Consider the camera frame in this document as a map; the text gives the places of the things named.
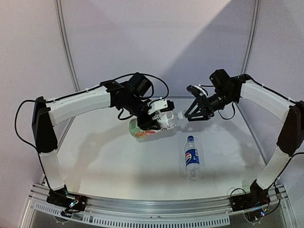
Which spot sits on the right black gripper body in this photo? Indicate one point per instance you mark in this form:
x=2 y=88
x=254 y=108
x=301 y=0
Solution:
x=207 y=105

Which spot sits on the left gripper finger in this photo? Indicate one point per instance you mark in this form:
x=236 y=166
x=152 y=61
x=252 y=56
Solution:
x=154 y=126
x=144 y=125

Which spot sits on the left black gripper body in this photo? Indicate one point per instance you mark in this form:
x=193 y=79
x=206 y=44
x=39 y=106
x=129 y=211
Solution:
x=135 y=108

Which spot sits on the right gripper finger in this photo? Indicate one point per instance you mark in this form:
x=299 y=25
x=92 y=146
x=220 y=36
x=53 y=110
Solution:
x=194 y=117
x=195 y=109

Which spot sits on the clear tea bottle white label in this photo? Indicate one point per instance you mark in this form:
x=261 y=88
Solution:
x=160 y=122

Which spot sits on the white bottle cap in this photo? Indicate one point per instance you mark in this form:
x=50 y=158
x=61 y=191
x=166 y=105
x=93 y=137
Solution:
x=181 y=115

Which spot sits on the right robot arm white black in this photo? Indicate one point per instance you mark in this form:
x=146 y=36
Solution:
x=230 y=90

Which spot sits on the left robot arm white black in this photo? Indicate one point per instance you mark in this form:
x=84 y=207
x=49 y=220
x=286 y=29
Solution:
x=127 y=95

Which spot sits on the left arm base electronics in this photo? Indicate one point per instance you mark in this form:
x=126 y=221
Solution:
x=66 y=200

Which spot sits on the blue pepsi bottle cap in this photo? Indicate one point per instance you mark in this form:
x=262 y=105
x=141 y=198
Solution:
x=190 y=138

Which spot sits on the clear pepsi bottle blue label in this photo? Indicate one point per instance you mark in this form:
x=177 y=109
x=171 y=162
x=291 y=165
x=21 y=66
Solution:
x=192 y=161

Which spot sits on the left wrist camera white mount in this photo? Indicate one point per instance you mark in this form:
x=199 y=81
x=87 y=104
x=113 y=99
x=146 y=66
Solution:
x=162 y=105

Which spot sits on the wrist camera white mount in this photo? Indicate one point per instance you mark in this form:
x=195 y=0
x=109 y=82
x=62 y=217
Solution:
x=162 y=105
x=197 y=90

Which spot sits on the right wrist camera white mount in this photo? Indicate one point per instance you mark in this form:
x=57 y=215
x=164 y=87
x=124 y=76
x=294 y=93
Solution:
x=197 y=90

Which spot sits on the aluminium front rail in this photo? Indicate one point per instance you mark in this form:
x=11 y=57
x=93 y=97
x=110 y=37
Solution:
x=228 y=211

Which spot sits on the right wall metal post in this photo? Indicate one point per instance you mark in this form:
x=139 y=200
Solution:
x=251 y=16

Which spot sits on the wall metal post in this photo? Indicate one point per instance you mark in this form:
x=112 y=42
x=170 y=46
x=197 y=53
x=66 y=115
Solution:
x=65 y=44
x=251 y=16

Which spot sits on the left wall metal post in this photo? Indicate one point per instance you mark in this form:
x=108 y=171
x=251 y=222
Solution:
x=65 y=44

